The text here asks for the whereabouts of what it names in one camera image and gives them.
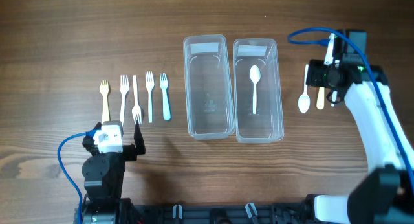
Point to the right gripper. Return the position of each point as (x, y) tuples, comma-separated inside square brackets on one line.
[(314, 68)]

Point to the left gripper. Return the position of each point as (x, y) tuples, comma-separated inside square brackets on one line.
[(130, 150)]

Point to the yellow plastic spoon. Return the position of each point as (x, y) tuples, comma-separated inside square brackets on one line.
[(320, 98)]

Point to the white upside-down plastic spoon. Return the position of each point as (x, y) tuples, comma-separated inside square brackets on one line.
[(304, 99)]

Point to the large white plastic spoon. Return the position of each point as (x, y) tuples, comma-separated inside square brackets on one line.
[(333, 98)]

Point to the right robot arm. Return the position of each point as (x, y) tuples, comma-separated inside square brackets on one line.
[(386, 194)]

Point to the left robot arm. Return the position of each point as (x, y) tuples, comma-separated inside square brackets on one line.
[(103, 174)]

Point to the right clear plastic container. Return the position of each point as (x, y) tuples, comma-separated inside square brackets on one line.
[(266, 126)]

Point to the clear plastic container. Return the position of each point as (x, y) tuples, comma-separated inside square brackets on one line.
[(209, 101), (266, 126)]

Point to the left clear plastic container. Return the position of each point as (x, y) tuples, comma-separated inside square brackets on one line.
[(209, 101)]

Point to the white upside-down plastic fork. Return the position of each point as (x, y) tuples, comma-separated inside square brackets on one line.
[(136, 110)]

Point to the cream yellow plastic fork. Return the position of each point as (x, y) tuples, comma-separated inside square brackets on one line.
[(104, 90)]

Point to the white long plastic fork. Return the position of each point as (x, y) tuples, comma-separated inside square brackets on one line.
[(150, 83)]

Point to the light blue plastic fork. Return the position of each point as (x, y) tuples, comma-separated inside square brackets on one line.
[(165, 102)]

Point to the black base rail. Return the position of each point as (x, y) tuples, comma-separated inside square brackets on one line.
[(250, 213)]

